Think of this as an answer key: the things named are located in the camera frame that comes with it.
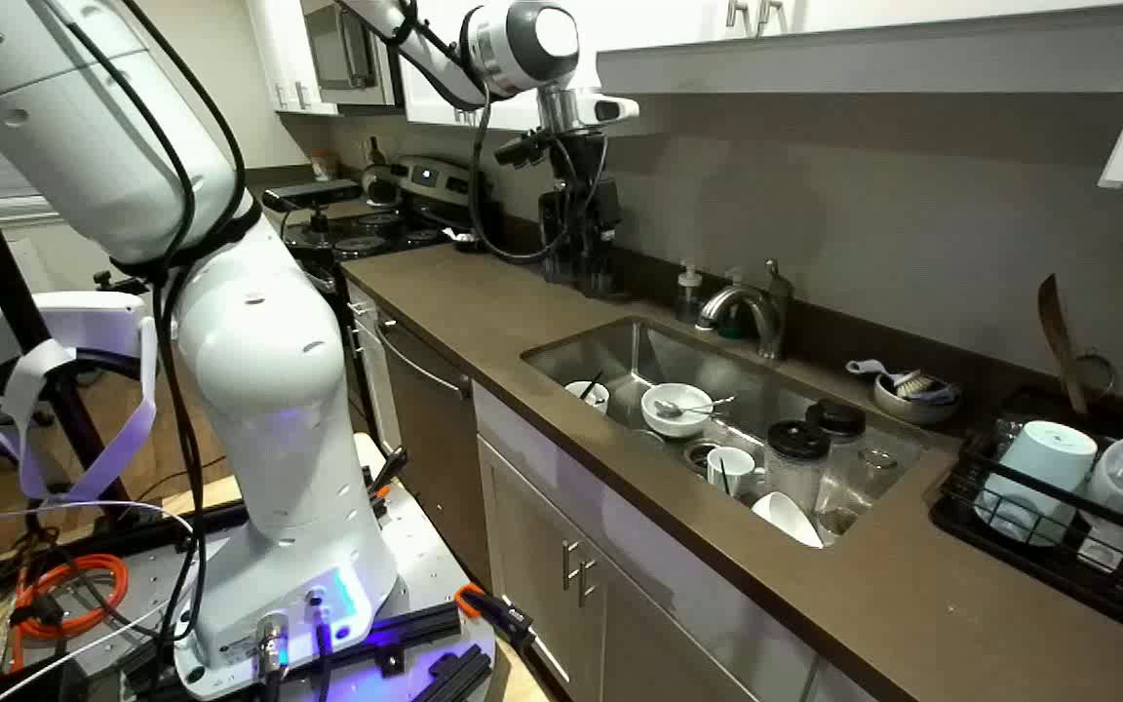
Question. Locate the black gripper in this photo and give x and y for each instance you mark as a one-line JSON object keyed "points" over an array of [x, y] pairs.
{"points": [[584, 182]]}

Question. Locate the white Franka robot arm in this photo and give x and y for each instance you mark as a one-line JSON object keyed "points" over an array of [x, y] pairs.
{"points": [[262, 365]]}

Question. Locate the stainless steel sink basin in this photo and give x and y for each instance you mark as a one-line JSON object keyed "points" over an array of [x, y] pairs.
{"points": [[614, 352]]}

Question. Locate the green soap pump dispenser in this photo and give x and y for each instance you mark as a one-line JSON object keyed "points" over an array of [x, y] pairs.
{"points": [[689, 293]]}

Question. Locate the small white bowl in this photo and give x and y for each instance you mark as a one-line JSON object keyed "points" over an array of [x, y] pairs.
{"points": [[592, 395]]}

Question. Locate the steel kitchen faucet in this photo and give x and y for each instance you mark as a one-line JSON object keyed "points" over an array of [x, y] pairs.
{"points": [[732, 307]]}

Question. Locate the metal spoon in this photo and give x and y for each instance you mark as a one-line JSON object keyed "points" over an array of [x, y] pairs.
{"points": [[670, 410]]}

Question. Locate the white bowl with spoon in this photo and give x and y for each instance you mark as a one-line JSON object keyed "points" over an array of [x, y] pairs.
{"points": [[682, 415]]}

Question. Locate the stainless dishwasher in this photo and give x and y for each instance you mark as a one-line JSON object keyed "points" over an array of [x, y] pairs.
{"points": [[439, 442]]}

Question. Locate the white mug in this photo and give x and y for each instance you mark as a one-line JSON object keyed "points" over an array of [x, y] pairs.
{"points": [[732, 468]]}

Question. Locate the clear jar black lid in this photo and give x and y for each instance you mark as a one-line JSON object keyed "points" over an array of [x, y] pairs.
{"points": [[836, 419], [799, 437]]}

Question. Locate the built-in microwave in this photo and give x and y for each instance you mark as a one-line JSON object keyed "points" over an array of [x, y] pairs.
{"points": [[349, 52]]}

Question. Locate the grey robot mounting table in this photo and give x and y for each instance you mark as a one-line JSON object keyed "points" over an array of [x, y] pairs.
{"points": [[439, 551]]}

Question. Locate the white shallow bowl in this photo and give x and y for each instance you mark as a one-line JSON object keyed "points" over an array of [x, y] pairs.
{"points": [[787, 516]]}

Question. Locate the white blue dish brush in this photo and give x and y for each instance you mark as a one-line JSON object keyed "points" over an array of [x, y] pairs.
{"points": [[893, 374]]}

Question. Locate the orange black clamp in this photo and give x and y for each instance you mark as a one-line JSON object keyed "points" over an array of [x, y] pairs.
{"points": [[476, 603]]}

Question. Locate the clear glass jar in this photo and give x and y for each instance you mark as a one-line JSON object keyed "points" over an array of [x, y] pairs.
{"points": [[867, 475]]}

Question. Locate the white brush holder dish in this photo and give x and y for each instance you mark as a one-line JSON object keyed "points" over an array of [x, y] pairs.
{"points": [[917, 403]]}

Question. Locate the white cabinet above sink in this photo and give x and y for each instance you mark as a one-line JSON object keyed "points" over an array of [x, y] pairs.
{"points": [[916, 52]]}

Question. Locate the wooden spatula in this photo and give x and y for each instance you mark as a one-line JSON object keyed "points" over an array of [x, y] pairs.
{"points": [[1060, 337]]}

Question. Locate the light blue cup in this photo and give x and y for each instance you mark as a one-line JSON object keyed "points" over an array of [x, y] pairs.
{"points": [[1043, 468]]}

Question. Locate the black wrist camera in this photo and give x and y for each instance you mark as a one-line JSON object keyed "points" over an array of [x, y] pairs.
{"points": [[524, 144]]}

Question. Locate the white plastic frame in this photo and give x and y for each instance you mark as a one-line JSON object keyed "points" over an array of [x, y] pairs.
{"points": [[80, 315]]}

